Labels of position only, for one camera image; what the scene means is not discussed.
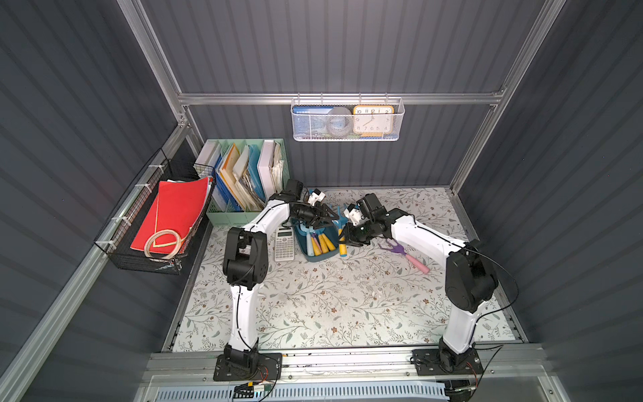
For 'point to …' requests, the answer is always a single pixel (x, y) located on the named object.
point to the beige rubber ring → (148, 242)
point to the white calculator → (284, 244)
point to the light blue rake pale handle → (310, 242)
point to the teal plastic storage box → (331, 231)
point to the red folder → (178, 206)
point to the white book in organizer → (265, 169)
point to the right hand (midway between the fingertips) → (344, 238)
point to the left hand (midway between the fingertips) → (332, 220)
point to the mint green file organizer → (248, 173)
